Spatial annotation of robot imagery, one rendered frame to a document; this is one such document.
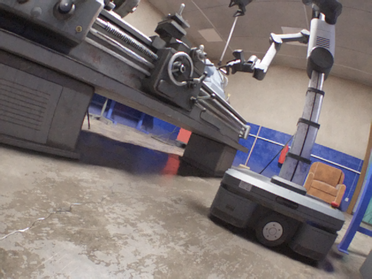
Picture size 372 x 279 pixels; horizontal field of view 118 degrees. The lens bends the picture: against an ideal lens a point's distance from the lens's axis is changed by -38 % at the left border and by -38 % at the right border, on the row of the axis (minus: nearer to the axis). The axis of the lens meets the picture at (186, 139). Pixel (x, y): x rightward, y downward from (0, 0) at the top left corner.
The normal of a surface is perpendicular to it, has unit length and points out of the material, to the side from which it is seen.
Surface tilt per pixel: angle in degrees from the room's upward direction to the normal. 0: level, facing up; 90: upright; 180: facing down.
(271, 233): 90
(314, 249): 90
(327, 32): 90
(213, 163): 90
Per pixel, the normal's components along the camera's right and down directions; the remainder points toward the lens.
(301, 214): -0.46, -0.16
